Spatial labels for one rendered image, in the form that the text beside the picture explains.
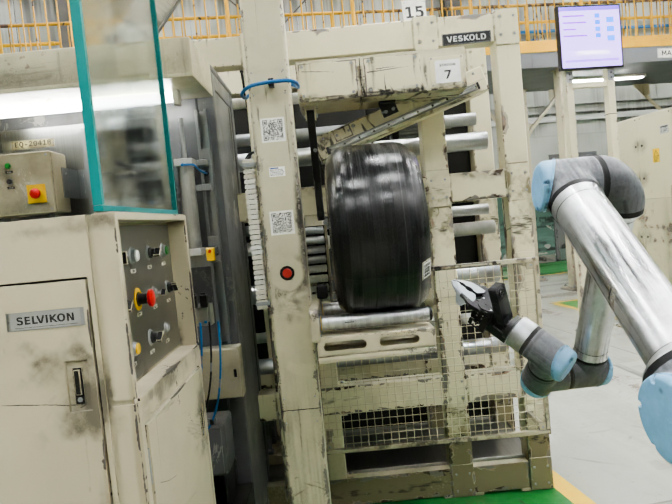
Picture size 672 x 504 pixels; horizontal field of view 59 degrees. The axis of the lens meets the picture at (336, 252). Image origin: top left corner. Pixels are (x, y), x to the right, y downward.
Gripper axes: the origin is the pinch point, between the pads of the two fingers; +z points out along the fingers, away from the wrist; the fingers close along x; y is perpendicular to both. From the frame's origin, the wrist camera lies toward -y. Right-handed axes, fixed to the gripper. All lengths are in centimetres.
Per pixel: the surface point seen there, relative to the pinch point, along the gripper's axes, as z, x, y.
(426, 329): 1.6, -5.1, 19.0
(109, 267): 33, -82, -32
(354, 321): 18.9, -18.2, 21.1
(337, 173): 43.8, -5.9, -14.2
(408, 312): 8.9, -5.3, 17.6
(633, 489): -77, 65, 106
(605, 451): -62, 92, 130
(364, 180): 35.5, -3.5, -15.6
